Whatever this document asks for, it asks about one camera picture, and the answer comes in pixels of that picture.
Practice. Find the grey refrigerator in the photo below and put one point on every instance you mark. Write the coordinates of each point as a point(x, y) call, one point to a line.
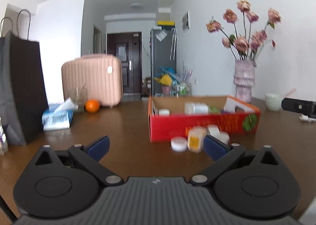
point(162, 53)

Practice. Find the white cylindrical container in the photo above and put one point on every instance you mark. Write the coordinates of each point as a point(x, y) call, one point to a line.
point(214, 131)

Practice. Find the dark brown door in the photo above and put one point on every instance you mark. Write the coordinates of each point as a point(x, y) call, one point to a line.
point(126, 47)

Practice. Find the pink textured vase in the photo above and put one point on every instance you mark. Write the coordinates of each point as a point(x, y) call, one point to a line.
point(244, 80)

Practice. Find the blue tissue pack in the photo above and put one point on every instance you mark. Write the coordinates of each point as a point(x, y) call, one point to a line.
point(58, 117)

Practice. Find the black paper bag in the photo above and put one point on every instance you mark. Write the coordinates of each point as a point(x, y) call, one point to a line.
point(23, 95)

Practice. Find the white wipes canister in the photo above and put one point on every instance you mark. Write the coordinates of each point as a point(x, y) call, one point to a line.
point(195, 108)

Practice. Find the white ridged lid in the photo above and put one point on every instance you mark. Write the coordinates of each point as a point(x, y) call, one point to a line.
point(179, 144)

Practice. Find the pink suitcase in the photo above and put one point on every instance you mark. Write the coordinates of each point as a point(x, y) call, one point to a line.
point(99, 74)

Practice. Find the orange fruit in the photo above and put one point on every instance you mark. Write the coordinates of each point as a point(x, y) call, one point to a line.
point(92, 106)

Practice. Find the yellow watering can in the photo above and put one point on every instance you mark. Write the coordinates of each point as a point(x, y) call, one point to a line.
point(164, 80)

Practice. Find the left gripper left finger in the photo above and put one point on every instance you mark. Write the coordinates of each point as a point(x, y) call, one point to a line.
point(87, 158)

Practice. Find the clear glass cup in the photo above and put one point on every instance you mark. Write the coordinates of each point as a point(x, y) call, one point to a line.
point(79, 96)

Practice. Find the crumpled white tissue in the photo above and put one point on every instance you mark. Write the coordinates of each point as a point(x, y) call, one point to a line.
point(305, 118)

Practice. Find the red orange cardboard box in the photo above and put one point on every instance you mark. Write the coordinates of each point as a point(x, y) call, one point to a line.
point(236, 118)

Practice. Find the beige power adapter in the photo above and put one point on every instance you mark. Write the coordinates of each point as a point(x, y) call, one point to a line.
point(195, 139)

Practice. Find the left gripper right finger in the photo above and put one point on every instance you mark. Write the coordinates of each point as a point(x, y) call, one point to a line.
point(224, 157)

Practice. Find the dried pink flowers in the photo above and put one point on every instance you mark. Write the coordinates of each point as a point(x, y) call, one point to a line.
point(247, 44)

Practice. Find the white ceramic cup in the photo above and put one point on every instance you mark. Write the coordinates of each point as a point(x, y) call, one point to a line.
point(273, 101)

